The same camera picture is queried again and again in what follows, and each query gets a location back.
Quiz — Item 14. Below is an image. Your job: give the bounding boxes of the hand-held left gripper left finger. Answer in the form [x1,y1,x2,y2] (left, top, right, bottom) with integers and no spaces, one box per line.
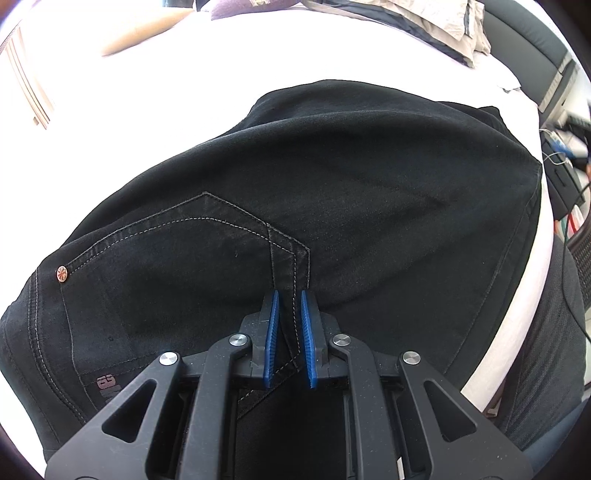
[45,290,281,480]

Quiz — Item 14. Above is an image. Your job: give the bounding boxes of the black denim pants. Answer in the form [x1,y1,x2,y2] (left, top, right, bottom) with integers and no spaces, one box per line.
[0,78,543,480]

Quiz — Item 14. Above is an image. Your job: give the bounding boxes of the yellow pillow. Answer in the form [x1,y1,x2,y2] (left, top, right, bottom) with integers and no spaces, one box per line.
[99,9,192,57]

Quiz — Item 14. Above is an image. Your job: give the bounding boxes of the grey padded headboard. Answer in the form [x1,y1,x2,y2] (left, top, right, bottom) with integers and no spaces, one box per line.
[480,0,578,112]

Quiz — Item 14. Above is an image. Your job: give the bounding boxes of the cluttered bedside table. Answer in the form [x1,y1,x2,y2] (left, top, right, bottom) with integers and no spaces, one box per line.
[538,111,591,222]

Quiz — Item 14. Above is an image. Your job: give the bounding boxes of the purple pillow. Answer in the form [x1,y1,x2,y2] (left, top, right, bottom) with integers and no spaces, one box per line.
[203,0,305,19]

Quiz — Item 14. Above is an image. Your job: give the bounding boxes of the bed with white sheet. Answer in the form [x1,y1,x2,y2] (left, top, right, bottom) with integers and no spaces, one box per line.
[0,0,555,411]

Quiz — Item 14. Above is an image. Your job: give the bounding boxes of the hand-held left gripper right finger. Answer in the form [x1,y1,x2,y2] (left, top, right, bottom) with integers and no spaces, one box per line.
[300,290,539,480]

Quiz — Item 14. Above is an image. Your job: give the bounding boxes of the dark grey textured cloth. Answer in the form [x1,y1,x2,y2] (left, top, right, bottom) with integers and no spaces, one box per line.
[496,222,591,462]

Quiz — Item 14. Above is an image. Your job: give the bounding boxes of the folded beige grey duvet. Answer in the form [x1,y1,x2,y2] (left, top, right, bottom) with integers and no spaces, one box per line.
[302,0,492,69]

